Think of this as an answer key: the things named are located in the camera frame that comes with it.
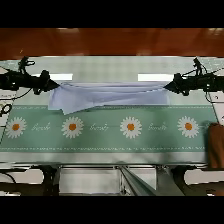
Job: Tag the pale lilac shirt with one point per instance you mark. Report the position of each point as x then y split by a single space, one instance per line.
110 95

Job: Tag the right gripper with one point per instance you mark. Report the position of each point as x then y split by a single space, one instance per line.
180 84

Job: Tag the brown garment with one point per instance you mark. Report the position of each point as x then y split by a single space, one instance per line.
216 145

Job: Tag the silver frame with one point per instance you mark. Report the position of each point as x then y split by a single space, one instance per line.
140 180

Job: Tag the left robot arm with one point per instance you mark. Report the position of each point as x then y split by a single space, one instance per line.
14 81

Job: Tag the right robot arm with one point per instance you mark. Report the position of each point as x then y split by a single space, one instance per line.
208 82

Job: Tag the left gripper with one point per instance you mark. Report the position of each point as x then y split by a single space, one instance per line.
43 82

